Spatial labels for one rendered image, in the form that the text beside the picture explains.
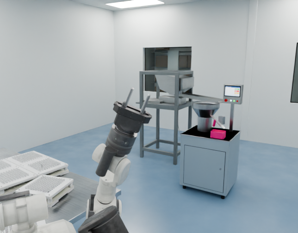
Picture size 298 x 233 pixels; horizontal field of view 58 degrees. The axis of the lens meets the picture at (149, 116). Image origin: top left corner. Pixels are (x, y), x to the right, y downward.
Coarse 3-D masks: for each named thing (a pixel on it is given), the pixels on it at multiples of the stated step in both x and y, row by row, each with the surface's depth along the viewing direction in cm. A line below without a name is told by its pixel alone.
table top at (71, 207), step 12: (0, 156) 238; (84, 180) 191; (72, 192) 173; (84, 192) 173; (96, 192) 173; (120, 192) 177; (60, 204) 159; (72, 204) 159; (84, 204) 159; (48, 216) 147; (60, 216) 147; (72, 216) 147; (84, 216) 152
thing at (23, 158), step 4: (32, 152) 225; (16, 156) 215; (20, 156) 215; (24, 156) 215; (28, 156) 215; (32, 156) 215; (36, 156) 215; (40, 156) 215; (20, 160) 206; (24, 160) 206; (28, 160) 207
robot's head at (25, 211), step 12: (0, 204) 64; (12, 204) 65; (24, 204) 65; (36, 204) 66; (0, 216) 62; (12, 216) 63; (24, 216) 64; (36, 216) 65; (12, 228) 66; (24, 228) 66; (36, 228) 68
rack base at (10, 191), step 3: (30, 180) 185; (27, 183) 181; (18, 186) 176; (21, 186) 176; (9, 189) 172; (12, 189) 172; (15, 189) 172; (6, 192) 168; (9, 192) 169; (12, 192) 171; (0, 195) 165; (3, 195) 166
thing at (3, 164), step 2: (0, 160) 206; (0, 162) 202; (2, 162) 204; (4, 162) 202; (0, 164) 199; (2, 164) 199; (4, 164) 199; (6, 164) 199; (8, 164) 199; (0, 166) 194; (2, 166) 194; (4, 166) 195; (6, 166) 196; (8, 166) 195; (10, 166) 196; (0, 168) 191; (2, 168) 192
